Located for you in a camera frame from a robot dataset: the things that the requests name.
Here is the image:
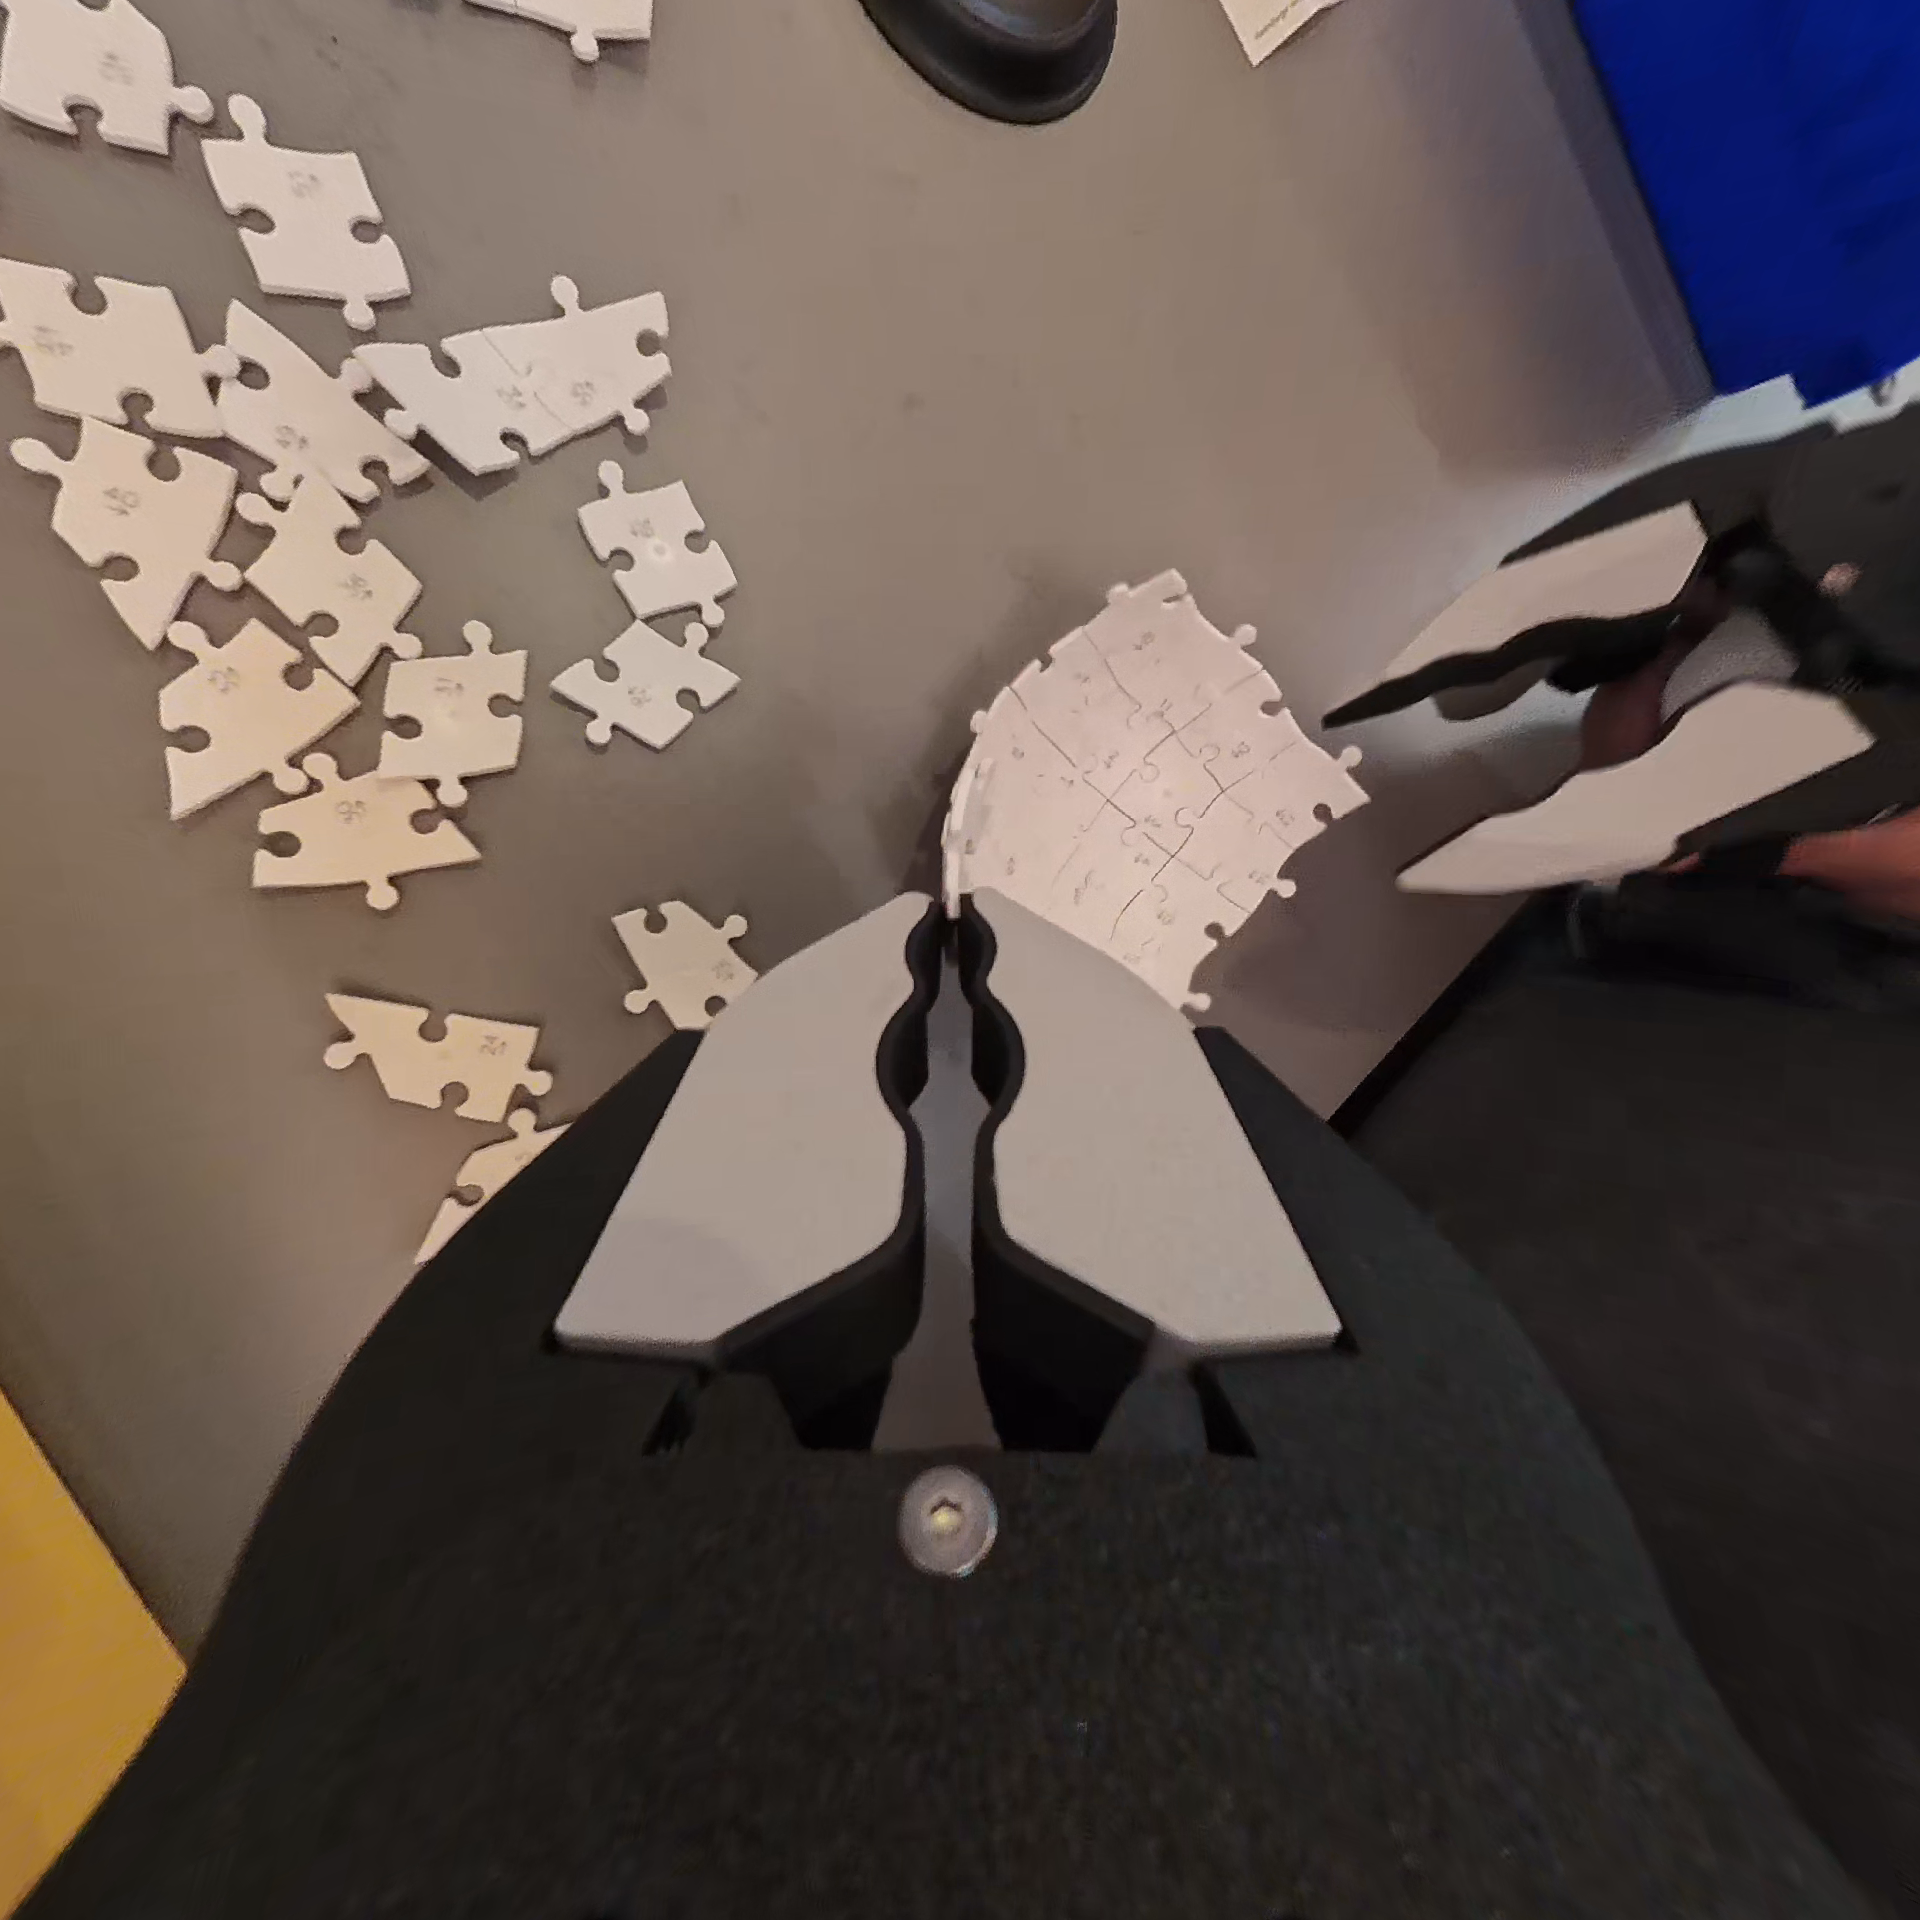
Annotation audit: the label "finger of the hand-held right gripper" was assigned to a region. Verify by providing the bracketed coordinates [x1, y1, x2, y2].
[1397, 678, 1883, 900]
[1318, 504, 1714, 730]

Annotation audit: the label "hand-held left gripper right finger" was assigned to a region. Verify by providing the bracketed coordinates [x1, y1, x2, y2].
[952, 886, 1345, 1449]

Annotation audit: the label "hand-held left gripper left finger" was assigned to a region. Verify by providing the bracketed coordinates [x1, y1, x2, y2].
[552, 892, 949, 1449]

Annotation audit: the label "partly built puzzle ball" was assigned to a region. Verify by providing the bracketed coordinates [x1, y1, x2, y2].
[939, 566, 1370, 1021]

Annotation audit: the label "group of puzzle pieces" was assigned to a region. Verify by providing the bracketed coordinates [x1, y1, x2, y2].
[0, 0, 753, 1270]

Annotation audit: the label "black round puzzle stand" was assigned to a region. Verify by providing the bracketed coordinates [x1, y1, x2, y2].
[857, 0, 1120, 124]

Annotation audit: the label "person's right hand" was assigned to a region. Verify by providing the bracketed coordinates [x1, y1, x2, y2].
[1776, 808, 1920, 892]

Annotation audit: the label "blue bin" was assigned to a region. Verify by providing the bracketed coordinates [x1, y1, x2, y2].
[1568, 0, 1920, 411]

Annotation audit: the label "person's dark trousers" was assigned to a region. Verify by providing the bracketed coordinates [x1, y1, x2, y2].
[1329, 886, 1920, 1920]

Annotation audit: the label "white paper sheet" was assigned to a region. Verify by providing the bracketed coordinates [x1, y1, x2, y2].
[1218, 0, 1353, 72]

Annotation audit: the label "yellow box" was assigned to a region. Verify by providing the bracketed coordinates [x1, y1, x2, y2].
[0, 1387, 189, 1909]

